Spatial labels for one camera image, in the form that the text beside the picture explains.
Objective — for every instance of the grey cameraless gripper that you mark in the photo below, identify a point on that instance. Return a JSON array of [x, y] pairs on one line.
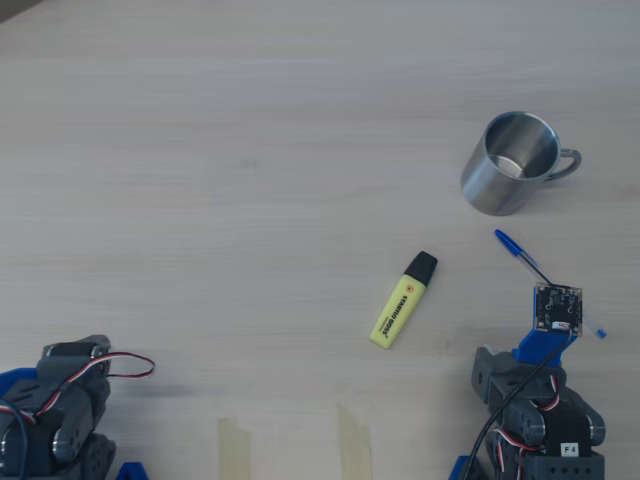
[[75, 350]]

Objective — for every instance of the grey gripper with camera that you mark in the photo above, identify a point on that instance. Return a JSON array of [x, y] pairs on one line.
[[492, 372]]

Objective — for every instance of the yellow highlighter with black cap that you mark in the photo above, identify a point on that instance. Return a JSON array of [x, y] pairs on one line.
[[397, 310]]

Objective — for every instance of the blue ballpoint pen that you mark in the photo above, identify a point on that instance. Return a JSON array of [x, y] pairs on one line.
[[510, 244]]

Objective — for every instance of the wide yellowish masking tape strip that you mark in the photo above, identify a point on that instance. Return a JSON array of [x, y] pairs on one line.
[[354, 445]]

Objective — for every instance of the narrow yellowish masking tape strip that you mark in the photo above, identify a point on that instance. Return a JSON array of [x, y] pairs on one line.
[[234, 450]]

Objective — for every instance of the blue camera mount bracket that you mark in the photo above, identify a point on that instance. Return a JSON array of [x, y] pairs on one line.
[[537, 347]]

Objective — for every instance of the black camera circuit board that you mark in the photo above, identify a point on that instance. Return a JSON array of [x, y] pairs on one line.
[[557, 305]]

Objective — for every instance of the blue arm base with camera arm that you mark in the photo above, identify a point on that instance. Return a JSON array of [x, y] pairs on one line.
[[457, 470]]

